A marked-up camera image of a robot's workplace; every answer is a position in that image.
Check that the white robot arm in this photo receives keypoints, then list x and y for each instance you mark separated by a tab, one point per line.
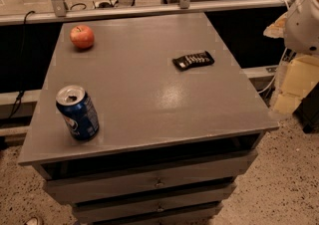
301	32

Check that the blue pepsi can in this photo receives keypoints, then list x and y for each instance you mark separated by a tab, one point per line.
78	111

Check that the grey drawer cabinet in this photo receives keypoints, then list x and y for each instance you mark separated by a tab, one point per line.
149	112

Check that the black snack bar wrapper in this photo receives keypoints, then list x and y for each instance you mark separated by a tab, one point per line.
196	60

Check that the top grey drawer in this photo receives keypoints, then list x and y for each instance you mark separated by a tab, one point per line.
99	186

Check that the grey drawer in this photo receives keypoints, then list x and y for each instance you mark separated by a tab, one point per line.
204	210
99	186
168	199

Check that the red apple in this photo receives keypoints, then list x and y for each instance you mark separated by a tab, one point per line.
82	37

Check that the bottom grey drawer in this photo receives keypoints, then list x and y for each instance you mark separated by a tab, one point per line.
204	210

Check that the middle grey drawer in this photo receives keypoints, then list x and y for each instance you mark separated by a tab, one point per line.
168	199

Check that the shoe tip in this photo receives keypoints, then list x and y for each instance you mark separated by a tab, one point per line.
34	221

